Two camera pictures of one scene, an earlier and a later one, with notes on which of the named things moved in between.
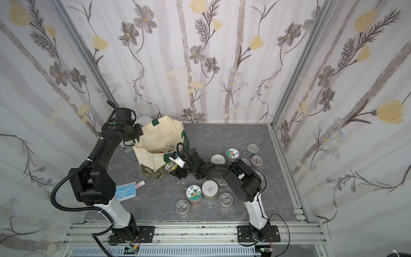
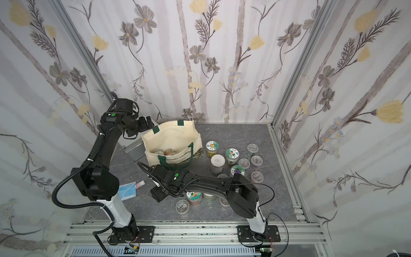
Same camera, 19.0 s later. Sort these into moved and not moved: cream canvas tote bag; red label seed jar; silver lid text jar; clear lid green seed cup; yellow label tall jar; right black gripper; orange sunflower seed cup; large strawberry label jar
Moved: yellow label tall jar; right black gripper; cream canvas tote bag
Not moved: clear lid green seed cup; orange sunflower seed cup; large strawberry label jar; silver lid text jar; red label seed jar
